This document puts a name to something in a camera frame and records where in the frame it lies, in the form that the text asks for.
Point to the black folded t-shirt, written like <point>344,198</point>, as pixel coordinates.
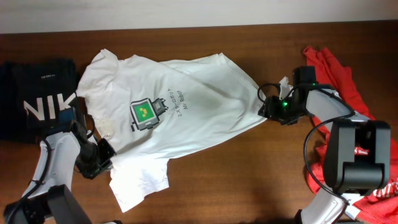
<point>38,99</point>

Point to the white printed t-shirt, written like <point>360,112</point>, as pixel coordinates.
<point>151,112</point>

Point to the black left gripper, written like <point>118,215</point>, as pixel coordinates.
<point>92,170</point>

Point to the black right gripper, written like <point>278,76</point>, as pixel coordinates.
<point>271,104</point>

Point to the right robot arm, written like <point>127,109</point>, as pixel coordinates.
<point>357,160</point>

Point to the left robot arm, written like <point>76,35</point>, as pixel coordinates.
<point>67,147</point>

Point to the red t-shirt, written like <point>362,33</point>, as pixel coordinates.
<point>381,205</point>

